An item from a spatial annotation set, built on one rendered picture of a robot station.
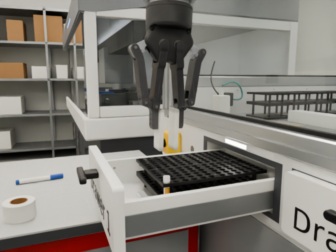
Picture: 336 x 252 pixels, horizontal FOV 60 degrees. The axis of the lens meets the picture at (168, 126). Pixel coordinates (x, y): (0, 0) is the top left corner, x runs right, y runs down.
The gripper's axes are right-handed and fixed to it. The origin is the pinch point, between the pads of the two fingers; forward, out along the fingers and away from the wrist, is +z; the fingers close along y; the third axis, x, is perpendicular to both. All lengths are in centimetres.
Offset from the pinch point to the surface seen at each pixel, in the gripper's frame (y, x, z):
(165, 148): -15.5, -39.7, 13.2
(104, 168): 9.9, -3.2, 7.0
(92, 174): 11.6, -6.7, 9.0
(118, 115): -11, -88, 8
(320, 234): -18.3, 16.9, 13.7
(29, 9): 42, -378, -94
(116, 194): 9.8, 6.5, 8.0
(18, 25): 55, -388, -75
